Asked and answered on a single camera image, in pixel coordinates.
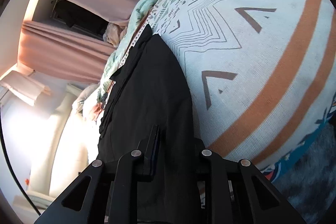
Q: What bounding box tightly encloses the cream padded headboard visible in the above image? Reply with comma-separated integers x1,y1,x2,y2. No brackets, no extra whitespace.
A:
25,84,101,203

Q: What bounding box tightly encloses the dark window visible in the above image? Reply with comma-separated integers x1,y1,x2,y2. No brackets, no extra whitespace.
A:
39,0,112,39

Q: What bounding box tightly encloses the white pillow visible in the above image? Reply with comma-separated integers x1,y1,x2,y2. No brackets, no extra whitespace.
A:
72,85,99,114

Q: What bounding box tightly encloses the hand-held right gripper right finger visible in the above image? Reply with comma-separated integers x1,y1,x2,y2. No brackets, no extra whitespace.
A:
194,139,306,224

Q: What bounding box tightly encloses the white patterned blanket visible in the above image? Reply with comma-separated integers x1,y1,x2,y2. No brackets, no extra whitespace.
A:
146,0,336,182

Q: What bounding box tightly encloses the large black jacket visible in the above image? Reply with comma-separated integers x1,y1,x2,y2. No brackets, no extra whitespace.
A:
98,24,209,224

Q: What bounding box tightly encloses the mint green duvet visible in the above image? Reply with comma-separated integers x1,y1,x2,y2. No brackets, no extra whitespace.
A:
98,0,159,105

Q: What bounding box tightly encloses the beige plush toy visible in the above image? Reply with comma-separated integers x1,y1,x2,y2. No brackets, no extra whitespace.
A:
103,23,129,47

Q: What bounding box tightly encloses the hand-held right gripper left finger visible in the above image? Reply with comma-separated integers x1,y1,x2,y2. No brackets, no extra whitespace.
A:
34,125,160,224

